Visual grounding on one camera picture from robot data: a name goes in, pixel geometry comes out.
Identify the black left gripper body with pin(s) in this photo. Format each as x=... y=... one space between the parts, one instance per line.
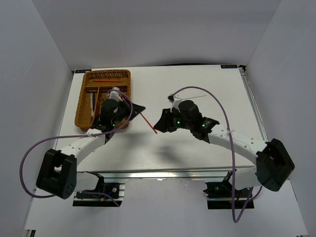
x=123 y=110

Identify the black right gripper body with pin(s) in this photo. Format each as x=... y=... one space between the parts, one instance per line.
x=179 y=123

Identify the pink handle silver fork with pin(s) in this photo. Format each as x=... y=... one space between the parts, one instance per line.
x=92 y=103

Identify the orange chopstick diagonal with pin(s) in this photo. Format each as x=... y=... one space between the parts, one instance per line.
x=149 y=124

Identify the orange chopstick horizontal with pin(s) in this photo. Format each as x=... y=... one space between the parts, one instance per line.
x=112 y=81

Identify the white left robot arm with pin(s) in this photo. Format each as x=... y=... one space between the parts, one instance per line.
x=58 y=172

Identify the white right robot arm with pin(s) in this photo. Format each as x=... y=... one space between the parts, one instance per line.
x=272 y=163

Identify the woven wicker cutlery tray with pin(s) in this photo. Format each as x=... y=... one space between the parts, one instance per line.
x=94 y=87

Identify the blue label sticker left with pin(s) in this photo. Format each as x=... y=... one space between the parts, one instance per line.
x=82 y=71

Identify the blue label sticker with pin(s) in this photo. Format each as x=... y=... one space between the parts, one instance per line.
x=229 y=66
x=82 y=71

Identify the blue label sticker right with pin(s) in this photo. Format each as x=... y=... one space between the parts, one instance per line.
x=229 y=66

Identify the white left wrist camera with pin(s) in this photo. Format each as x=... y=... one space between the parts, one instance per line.
x=114 y=94

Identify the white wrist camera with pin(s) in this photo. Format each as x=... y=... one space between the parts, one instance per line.
x=175 y=101
x=114 y=94

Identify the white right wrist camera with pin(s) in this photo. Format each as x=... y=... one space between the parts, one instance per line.
x=175 y=101

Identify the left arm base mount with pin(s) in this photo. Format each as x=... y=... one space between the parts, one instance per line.
x=94 y=190

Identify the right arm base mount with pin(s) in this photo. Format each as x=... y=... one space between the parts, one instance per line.
x=219 y=195

